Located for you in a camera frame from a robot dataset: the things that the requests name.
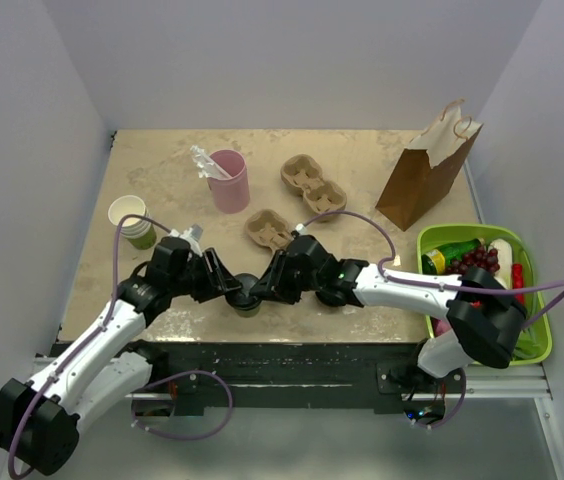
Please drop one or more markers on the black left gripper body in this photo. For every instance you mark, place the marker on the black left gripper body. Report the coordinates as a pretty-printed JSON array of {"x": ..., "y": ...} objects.
[{"x": 198, "y": 281}]

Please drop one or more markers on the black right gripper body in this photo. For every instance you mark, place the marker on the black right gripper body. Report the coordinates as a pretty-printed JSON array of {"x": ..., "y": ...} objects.
[{"x": 294, "y": 282}]

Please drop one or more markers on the black cup lid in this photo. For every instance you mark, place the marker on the black cup lid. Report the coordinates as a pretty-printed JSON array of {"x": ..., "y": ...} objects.
[{"x": 242, "y": 299}]

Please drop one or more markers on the green paper coffee cup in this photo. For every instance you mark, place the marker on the green paper coffee cup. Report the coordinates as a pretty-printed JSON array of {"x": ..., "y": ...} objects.
[{"x": 248, "y": 312}]

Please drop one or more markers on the cardboard two-cup carrier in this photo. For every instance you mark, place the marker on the cardboard two-cup carrier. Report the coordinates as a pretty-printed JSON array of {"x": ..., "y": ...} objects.
[{"x": 267, "y": 229}]

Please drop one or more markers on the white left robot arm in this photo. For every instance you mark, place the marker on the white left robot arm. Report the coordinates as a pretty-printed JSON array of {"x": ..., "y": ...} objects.
[{"x": 43, "y": 418}]

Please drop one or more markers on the pink cylindrical container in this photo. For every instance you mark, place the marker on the pink cylindrical container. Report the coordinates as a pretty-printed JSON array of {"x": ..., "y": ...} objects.
[{"x": 230, "y": 195}]

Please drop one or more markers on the wrapped white straws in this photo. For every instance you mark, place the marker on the wrapped white straws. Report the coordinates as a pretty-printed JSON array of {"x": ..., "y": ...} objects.
[{"x": 207, "y": 167}]

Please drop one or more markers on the green plastic basket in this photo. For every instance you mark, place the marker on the green plastic basket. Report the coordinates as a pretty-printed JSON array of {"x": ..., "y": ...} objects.
[{"x": 535, "y": 343}]

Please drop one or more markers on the green bottle yellow label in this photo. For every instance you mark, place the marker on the green bottle yellow label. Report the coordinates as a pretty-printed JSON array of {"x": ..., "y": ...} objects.
[{"x": 437, "y": 260}]

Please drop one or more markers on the brown paper bag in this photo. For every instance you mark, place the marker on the brown paper bag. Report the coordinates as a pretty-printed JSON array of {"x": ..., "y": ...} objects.
[{"x": 428, "y": 166}]

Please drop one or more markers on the red grape bunch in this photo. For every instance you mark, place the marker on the red grape bunch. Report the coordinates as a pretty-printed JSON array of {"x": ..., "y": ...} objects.
[{"x": 481, "y": 257}]

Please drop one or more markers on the white radish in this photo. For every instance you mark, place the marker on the white radish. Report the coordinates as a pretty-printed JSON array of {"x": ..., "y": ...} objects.
[{"x": 503, "y": 274}]

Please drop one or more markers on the red chili pepper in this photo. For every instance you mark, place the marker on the red chili pepper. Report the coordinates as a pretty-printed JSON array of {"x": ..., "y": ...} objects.
[{"x": 518, "y": 281}]

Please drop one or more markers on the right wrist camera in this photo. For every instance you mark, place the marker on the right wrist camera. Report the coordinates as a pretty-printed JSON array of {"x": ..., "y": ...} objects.
[{"x": 299, "y": 230}]

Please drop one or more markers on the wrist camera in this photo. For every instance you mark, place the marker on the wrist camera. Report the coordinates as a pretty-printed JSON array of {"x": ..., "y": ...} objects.
[
  {"x": 192, "y": 235},
  {"x": 299, "y": 230}
]

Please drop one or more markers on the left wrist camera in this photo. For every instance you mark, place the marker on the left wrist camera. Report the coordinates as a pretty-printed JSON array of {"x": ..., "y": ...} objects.
[{"x": 192, "y": 235}]

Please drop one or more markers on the black table front rail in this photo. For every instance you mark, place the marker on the black table front rail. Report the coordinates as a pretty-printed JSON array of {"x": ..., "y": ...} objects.
[{"x": 379, "y": 377}]

